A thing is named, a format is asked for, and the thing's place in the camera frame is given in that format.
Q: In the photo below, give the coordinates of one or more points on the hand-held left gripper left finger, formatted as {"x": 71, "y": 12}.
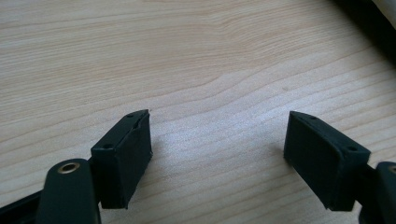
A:
{"x": 124, "y": 168}

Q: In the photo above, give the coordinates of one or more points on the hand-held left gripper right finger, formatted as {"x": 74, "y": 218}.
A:
{"x": 323, "y": 165}

